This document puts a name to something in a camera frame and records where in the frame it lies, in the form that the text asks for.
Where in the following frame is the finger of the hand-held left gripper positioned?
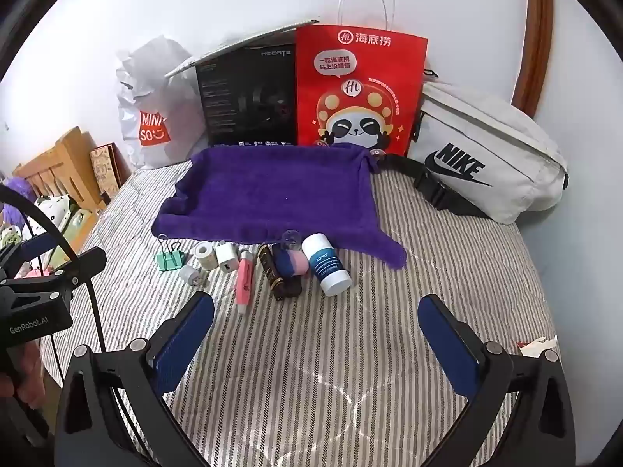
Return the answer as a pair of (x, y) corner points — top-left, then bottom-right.
(0, 232), (66, 278)
(0, 248), (107, 302)

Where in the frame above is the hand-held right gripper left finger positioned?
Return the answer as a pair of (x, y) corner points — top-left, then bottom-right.
(53, 292), (216, 467)

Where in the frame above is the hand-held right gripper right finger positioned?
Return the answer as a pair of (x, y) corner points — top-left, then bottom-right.
(417, 294), (577, 467)

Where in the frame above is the green binder clip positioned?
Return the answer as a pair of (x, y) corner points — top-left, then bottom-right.
(155, 235), (188, 270)

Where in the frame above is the white tape roll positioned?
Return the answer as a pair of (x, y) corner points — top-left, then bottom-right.
(195, 241), (216, 271)

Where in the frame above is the pink highlighter pen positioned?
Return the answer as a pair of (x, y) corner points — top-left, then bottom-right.
(236, 250), (255, 315)

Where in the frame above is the white charger plug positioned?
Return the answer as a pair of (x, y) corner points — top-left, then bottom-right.
(216, 242), (239, 274)

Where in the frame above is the long black gold-trimmed box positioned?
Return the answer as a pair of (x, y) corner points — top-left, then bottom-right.
(257, 244), (303, 301)

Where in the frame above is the small blue pink bottle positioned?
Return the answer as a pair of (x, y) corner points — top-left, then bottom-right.
(271, 246), (309, 278)

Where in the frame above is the white blue cream bottle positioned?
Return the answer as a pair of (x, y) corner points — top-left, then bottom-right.
(301, 233), (352, 297)

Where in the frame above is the person's left hand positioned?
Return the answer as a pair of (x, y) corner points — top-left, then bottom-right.
(0, 339), (47, 404)

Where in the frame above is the white patterned plush toy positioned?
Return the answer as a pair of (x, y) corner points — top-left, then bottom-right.
(36, 193), (98, 258)

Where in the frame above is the purple fluffy toy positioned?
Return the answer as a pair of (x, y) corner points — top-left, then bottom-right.
(2, 177), (39, 225)

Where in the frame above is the wooden headboard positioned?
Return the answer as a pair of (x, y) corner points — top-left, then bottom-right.
(12, 126), (105, 212)

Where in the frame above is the red white packet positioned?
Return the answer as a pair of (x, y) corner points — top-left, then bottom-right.
(516, 335), (560, 358)

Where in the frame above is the brown patterned box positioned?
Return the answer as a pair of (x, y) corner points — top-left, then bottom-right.
(90, 142), (122, 200)

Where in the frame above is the purple towel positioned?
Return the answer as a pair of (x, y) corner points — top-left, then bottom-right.
(152, 143), (408, 269)

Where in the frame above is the white plastic shopping bag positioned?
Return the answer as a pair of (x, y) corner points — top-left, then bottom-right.
(116, 35), (210, 170)

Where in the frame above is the white waist bag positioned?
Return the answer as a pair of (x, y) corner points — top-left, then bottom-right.
(384, 69), (570, 225)

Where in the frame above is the black headset box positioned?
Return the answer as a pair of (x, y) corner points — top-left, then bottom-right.
(195, 43), (299, 147)

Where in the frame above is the red paper panda bag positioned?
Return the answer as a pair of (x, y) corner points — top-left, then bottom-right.
(295, 0), (429, 157)

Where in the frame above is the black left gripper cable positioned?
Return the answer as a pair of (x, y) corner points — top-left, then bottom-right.
(0, 186), (108, 353)

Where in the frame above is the brown wooden door frame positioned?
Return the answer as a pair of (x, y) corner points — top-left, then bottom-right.
(511, 0), (556, 118)

